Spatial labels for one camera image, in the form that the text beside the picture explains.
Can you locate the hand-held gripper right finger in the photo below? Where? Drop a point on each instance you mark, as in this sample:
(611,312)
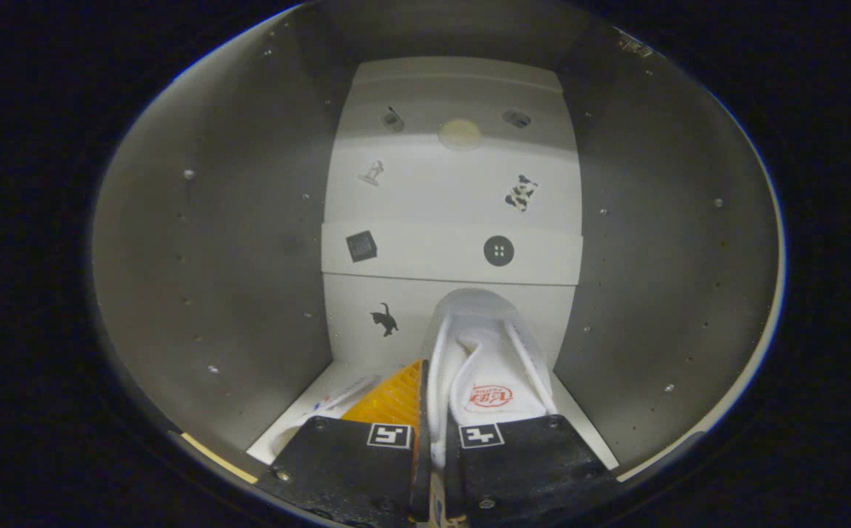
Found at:
(535,469)

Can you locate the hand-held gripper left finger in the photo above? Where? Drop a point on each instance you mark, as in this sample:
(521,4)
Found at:
(421,484)

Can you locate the white shoe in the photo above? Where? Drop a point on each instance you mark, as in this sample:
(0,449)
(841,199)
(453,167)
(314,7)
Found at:
(484,352)

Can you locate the grey shoe cabinet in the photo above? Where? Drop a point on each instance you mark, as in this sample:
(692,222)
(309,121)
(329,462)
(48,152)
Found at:
(212,220)

